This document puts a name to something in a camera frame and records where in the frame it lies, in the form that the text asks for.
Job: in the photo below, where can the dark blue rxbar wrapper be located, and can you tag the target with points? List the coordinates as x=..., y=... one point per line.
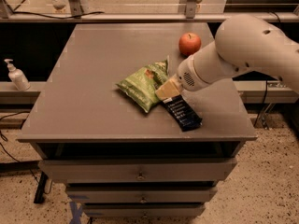
x=186, y=118

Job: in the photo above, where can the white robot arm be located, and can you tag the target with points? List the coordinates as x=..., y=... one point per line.
x=242, y=44

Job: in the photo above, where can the top grey drawer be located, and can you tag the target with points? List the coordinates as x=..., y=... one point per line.
x=134, y=170

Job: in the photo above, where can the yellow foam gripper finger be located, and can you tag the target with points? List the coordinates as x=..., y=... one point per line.
x=171, y=88

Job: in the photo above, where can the grey metal window frame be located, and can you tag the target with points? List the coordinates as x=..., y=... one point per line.
x=145, y=10

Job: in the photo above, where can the green jalapeno chip bag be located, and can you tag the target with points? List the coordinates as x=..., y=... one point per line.
x=141, y=85

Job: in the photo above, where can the middle grey drawer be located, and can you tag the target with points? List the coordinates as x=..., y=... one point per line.
x=145, y=194

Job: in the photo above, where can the white pump dispenser bottle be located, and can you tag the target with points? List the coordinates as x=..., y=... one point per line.
x=17, y=76

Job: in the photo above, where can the red apple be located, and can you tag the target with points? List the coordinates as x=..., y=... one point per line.
x=189, y=43

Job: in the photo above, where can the black metal stand leg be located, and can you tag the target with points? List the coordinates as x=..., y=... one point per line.
x=39, y=196

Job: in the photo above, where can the blue tape on floor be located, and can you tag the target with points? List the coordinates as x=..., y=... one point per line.
x=78, y=216

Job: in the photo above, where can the grey drawer cabinet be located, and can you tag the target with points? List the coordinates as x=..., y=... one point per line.
x=81, y=114

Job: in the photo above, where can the grey drawer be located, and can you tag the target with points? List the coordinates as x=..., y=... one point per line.
x=144, y=210
x=134, y=170
x=145, y=194

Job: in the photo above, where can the bottom grey drawer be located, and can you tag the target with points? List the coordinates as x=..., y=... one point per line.
x=144, y=210

